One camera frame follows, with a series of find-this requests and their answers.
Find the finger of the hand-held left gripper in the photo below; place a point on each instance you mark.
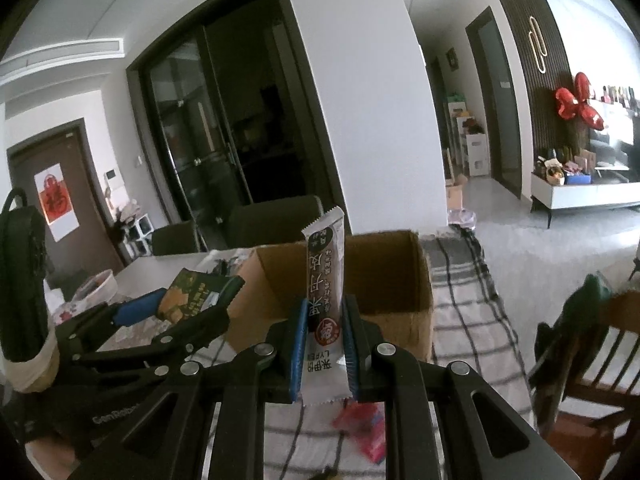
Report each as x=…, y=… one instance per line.
x=140, y=307
x=200, y=330

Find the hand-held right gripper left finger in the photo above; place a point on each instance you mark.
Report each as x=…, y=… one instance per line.
x=299, y=350

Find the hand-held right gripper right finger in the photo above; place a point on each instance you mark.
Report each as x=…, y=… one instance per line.
x=351, y=350

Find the green snack packet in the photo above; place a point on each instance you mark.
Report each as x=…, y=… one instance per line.
x=187, y=295

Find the brown cardboard box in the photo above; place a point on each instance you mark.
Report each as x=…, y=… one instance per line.
x=390, y=330

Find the brown white snack bar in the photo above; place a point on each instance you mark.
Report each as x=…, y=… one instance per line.
x=325, y=270

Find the white bowl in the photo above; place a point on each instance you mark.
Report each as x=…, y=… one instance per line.
x=95, y=287

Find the white cube shelf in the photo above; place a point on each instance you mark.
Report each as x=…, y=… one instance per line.
x=137, y=235

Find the red pink snack packet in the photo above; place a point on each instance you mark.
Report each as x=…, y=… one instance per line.
x=367, y=425

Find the small dark upholstered chair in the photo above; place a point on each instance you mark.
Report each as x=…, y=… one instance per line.
x=175, y=237

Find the checked white tablecloth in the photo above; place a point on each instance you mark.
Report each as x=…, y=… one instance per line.
x=465, y=320

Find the brown entry door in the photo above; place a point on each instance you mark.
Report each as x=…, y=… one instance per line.
x=90, y=195

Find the large dark upholstered chair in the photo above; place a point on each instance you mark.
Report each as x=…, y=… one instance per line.
x=275, y=220

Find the red white door poster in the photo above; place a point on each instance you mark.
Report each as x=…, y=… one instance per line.
x=56, y=200

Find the clear plastic bag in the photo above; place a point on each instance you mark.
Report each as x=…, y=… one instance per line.
x=461, y=217

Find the small open cardboard box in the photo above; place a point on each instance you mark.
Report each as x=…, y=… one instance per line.
x=456, y=192

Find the dark glass sliding door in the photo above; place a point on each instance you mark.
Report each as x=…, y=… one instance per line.
x=225, y=110

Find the dark green garment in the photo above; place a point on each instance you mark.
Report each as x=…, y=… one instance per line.
x=585, y=310

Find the tall white shelf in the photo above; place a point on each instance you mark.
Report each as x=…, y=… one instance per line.
x=470, y=140

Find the wooden chair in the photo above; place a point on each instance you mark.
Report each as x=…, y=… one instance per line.
x=620, y=320

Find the white tv cabinet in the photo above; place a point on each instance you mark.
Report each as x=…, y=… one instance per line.
x=575, y=195

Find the dark interior door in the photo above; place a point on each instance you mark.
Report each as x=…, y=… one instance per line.
x=495, y=110

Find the cluster of gift bags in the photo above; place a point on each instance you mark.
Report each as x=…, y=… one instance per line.
x=575, y=165

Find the row of bottles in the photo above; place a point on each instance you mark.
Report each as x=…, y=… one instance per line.
x=620, y=96

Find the white wall intercom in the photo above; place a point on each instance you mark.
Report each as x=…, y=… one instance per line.
x=112, y=180

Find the gold loop wall ornament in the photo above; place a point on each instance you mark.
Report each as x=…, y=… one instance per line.
x=537, y=45

